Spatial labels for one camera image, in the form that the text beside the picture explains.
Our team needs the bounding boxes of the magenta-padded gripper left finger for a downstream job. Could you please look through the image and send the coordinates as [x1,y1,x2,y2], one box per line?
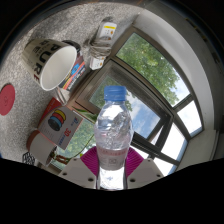
[58,146,100,190]

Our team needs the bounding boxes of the red box with coloured rings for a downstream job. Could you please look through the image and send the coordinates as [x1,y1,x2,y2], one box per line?
[37,97,84,150]

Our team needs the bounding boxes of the white charger with wrapped cable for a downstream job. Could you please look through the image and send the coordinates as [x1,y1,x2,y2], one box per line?
[83,16,118,71]

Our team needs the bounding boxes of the colourful flat book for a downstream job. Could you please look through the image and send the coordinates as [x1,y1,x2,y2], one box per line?
[58,54,87,92]

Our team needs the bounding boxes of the flat round red coaster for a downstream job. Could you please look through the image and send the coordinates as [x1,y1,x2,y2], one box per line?
[0,83,16,117]

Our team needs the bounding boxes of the white printed mug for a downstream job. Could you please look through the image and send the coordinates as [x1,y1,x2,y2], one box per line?
[21,38,83,92]

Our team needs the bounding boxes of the potted plant in white pot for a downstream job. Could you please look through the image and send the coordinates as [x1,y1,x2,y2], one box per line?
[26,109,98,168]

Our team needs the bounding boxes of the clear blue-capped water bottle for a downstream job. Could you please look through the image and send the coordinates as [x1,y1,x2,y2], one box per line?
[93,85,135,191]

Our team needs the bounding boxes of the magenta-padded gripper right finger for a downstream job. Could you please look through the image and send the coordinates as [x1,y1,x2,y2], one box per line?
[125,147,166,190]

